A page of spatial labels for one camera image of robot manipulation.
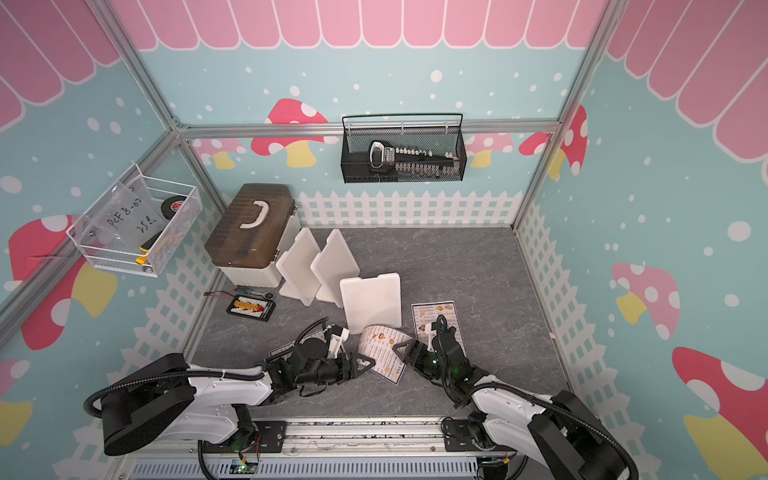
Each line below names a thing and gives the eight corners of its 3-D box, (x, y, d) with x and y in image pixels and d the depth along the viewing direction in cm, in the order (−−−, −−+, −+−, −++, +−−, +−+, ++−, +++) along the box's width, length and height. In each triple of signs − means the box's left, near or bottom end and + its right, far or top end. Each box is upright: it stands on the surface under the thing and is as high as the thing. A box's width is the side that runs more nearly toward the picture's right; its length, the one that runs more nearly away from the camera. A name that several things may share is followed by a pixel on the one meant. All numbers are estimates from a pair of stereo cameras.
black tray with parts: (228, 313, 99) (225, 310, 97) (239, 296, 103) (236, 293, 101) (267, 322, 97) (264, 318, 95) (276, 304, 101) (274, 300, 99)
